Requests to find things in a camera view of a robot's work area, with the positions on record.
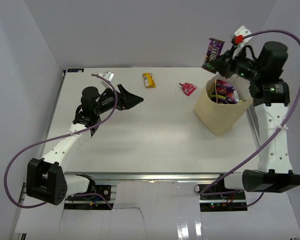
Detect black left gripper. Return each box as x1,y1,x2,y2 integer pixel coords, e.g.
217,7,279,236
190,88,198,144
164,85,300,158
94,84,143,116

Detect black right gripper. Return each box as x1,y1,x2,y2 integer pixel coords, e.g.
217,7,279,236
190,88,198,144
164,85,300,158
209,45,263,83

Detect purple chocolate bar wrapper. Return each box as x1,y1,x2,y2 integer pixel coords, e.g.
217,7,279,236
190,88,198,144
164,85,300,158
201,37,225,74

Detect dark blue chips bag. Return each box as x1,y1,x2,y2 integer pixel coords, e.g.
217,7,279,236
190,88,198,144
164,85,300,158
208,91,245,104

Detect purple white snack packet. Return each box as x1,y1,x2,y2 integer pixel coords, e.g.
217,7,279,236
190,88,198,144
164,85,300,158
213,79,238,96

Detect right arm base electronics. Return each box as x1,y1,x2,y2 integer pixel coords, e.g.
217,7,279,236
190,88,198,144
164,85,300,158
193,183,248,213

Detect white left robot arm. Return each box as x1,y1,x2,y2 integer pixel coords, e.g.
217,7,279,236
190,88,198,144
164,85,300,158
26,84,144,206

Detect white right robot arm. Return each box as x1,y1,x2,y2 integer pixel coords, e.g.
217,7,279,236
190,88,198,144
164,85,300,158
211,41,300,200

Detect brown paper bag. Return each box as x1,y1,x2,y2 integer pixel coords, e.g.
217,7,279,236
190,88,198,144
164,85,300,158
194,74,253,136

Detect yellow snack bar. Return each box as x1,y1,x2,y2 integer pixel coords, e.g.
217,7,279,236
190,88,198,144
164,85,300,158
142,72,156,88

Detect red candy packet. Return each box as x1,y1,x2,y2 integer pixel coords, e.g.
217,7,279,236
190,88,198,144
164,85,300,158
179,82,197,96

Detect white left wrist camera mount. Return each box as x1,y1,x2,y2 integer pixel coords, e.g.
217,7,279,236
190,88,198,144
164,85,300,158
97,71,115,88

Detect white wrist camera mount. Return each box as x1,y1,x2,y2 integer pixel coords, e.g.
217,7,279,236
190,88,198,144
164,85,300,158
231,25,251,59
97,71,115,88

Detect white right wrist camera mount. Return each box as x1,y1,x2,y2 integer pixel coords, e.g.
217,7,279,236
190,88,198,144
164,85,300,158
231,25,251,59

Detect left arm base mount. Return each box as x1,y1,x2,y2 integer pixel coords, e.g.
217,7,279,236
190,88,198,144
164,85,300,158
64,184,117,211

